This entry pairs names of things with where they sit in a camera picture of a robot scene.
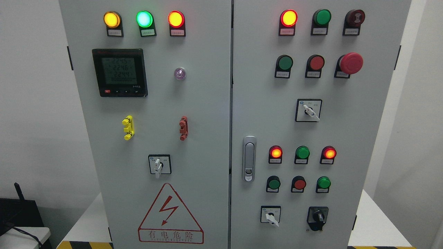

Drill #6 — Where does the grey electrical control cabinet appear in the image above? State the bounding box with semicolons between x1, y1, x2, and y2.
60;0;411;249

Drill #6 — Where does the red indicator light top right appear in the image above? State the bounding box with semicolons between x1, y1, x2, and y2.
280;9;298;27

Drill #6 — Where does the small clear lamp bulb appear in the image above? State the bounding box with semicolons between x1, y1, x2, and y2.
174;67;186;81

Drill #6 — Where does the yellow indicator light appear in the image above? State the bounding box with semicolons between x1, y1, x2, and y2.
104;11;121;28

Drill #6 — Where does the green indicator light top right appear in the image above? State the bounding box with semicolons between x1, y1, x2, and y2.
313;9;331;26

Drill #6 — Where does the green push button upper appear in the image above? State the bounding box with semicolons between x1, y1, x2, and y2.
276;55;294;71

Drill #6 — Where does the silver cabinet door handle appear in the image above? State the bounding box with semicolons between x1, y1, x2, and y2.
242;136;257;182

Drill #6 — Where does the green indicator lower middle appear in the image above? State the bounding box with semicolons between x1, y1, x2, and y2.
295;146;310;160

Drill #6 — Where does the black device with antenna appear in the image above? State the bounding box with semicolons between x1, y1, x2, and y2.
0;183;44;236

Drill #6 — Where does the red indicator light left door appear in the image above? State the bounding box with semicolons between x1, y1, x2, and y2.
168;10;185;28

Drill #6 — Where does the green push button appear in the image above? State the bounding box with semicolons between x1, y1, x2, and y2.
316;176;331;192
266;175;281;193
276;55;294;71

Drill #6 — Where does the white rotary selector switch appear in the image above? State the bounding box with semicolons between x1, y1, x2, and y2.
148;154;172;179
260;205;281;227
295;98;323;122

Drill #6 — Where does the lit red indicator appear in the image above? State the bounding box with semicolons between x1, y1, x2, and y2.
322;146;337;160
269;145;283;159

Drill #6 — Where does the yellow terminal clip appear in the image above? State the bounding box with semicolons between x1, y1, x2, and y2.
122;115;135;140

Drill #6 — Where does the dark red buzzer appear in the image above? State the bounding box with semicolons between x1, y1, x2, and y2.
345;9;365;27

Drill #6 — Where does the black cable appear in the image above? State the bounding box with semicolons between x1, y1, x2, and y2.
0;221;44;249

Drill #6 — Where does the red push button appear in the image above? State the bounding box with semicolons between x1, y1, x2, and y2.
291;176;307;193
307;55;325;71

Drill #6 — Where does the green push button lower left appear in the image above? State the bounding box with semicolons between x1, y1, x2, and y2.
266;175;281;193

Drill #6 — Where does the lit green indicator light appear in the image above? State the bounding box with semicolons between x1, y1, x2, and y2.
136;11;154;28

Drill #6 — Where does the lit red indicator lower left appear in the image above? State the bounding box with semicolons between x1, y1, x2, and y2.
269;145;283;159

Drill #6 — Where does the red emergency stop button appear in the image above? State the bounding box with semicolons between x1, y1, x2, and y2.
338;52;364;75

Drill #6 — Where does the black digital power meter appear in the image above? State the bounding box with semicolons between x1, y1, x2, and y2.
92;48;148;98

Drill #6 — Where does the green push button lower right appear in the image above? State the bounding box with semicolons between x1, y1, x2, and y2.
316;176;331;192

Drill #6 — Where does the red electrical danger sticker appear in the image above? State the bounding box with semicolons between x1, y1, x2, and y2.
138;183;204;244

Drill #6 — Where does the red terminal clip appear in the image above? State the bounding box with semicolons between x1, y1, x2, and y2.
179;116;188;141

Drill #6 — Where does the lit red indicator lower right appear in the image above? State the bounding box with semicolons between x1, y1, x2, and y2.
322;146;337;160

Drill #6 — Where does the black rotary knob switch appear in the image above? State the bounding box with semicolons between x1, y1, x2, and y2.
307;206;329;231

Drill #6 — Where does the red push button lower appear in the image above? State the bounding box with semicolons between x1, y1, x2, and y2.
291;176;307;193

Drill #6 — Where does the red push button upper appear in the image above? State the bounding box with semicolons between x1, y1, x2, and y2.
307;55;325;71

